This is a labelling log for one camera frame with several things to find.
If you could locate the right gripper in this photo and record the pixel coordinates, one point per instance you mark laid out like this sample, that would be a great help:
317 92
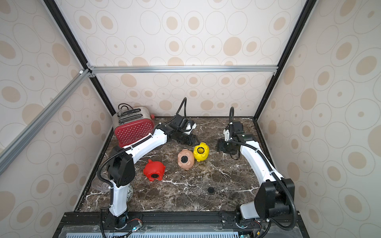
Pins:
224 147

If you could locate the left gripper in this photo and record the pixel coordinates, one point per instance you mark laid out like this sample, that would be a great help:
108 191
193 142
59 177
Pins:
191 140

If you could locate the pink piggy bank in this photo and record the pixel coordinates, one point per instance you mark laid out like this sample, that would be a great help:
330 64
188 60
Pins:
190 163

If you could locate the yellow piggy bank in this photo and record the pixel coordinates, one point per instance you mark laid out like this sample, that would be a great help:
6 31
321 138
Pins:
201 152

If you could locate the red piggy bank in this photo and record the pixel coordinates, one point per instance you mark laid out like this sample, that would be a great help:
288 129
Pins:
154 167

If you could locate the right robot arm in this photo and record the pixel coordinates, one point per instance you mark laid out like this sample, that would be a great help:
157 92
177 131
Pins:
274 200

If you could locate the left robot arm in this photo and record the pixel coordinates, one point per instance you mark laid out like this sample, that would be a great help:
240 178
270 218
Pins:
119 170

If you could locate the red metal toaster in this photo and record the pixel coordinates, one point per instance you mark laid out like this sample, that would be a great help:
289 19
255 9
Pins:
131 124

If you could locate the speckled stone egg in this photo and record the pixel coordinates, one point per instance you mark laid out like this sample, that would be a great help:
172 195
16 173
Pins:
130 192

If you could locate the clear glass cup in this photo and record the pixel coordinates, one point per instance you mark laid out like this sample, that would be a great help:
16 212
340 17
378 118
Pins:
99 185

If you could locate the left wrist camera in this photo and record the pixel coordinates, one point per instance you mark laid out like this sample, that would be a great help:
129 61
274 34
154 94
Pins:
191 125

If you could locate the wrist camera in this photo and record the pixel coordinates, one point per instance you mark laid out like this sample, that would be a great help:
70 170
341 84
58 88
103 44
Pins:
226 133
191 125

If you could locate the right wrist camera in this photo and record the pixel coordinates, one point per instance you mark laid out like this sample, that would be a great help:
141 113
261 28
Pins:
226 133

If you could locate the horizontal aluminium rail back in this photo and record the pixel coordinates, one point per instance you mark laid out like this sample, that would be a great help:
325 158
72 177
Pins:
184 69

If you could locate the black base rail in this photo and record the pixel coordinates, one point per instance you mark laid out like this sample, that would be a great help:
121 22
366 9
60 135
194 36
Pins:
159 224

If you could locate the diagonal aluminium rail left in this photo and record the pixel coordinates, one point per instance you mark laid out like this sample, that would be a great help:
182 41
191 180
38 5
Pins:
19 143

